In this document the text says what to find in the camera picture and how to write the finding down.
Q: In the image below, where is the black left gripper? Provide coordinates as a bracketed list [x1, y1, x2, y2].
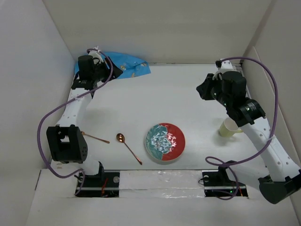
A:
[91, 57, 122, 83]

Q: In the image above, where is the blue patterned cloth napkin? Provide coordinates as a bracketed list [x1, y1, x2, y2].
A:
[74, 48, 151, 80]

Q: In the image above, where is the pale yellow paper cup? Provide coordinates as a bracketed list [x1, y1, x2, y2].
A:
[219, 118, 243, 137]

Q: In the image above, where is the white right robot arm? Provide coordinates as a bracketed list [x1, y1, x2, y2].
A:
[196, 57, 301, 204]

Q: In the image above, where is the copper fork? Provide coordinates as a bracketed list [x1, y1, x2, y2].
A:
[81, 131, 110, 144]

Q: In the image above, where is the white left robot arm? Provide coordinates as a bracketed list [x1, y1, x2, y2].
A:
[46, 48, 123, 187]

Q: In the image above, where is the copper spoon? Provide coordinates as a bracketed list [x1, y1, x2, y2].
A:
[116, 133, 143, 165]

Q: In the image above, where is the red and teal plate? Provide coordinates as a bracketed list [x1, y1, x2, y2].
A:
[144, 123, 186, 162]

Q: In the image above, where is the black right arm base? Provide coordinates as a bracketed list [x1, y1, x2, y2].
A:
[198, 170, 248, 199]

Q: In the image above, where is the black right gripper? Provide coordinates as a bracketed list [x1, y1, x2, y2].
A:
[196, 73, 231, 108]

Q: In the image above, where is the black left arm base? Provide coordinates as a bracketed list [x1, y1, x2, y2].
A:
[75, 171, 120, 198]

